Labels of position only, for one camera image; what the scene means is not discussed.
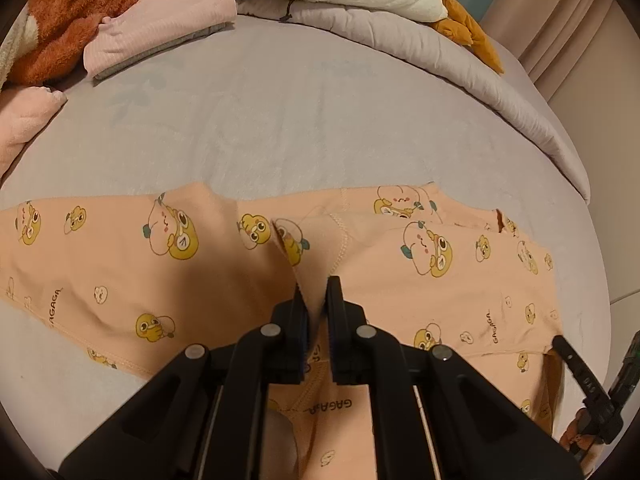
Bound grey bed sheet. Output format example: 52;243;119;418
0;12;616;461

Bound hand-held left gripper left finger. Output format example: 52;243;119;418
59;289;307;480

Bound peach cartoon print pants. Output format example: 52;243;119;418
0;181;566;480

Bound beige curtain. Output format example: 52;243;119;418
479;0;640;107

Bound rust orange fuzzy cloth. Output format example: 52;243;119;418
0;0;167;88

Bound grey duvet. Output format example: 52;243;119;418
235;0;594;206

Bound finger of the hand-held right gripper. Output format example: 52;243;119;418
552;335;624;444

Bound pale pink cloth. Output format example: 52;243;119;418
0;85;69;177

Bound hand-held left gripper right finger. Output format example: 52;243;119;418
325;276;584;480

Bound pink ribbed folded garment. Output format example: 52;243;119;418
82;0;238;80

